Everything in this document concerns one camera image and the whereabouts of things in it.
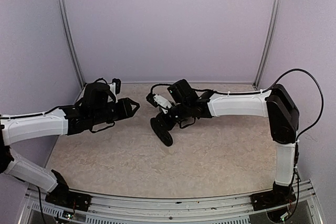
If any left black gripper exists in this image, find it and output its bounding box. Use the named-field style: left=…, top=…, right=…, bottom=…
left=91, top=97, right=140, bottom=125

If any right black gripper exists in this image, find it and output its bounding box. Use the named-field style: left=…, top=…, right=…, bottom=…
left=151, top=101, right=190, bottom=131

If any black oval glasses case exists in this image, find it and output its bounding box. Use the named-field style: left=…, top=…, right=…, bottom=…
left=150, top=115, right=173, bottom=147

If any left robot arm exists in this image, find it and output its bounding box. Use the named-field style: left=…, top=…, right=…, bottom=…
left=1, top=79, right=140, bottom=206

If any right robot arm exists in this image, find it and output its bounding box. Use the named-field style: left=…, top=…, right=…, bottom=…
left=150, top=79, right=299, bottom=205

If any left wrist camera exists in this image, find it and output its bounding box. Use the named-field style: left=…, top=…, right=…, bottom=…
left=108, top=78, right=121, bottom=102

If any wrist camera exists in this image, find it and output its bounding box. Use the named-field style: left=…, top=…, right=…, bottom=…
left=108, top=78, right=121, bottom=102
left=146, top=79, right=199, bottom=108

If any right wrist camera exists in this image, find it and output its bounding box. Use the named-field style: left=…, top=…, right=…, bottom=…
left=146, top=79, right=199, bottom=108

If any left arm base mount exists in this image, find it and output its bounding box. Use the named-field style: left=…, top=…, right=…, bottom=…
left=45, top=169, right=92, bottom=212

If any aluminium front rail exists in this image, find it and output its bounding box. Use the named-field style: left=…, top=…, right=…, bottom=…
left=18, top=180, right=325, bottom=223

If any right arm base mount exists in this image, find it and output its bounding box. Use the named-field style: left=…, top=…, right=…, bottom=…
left=250, top=183, right=298, bottom=211

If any left aluminium corner post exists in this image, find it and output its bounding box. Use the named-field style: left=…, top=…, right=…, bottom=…
left=57, top=0, right=86, bottom=89

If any aluminium corner post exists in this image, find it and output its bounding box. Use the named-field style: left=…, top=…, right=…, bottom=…
left=253, top=0, right=281, bottom=89
left=57, top=0, right=86, bottom=89

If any right aluminium corner post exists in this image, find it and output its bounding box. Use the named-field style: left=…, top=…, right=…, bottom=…
left=253, top=0, right=281, bottom=89

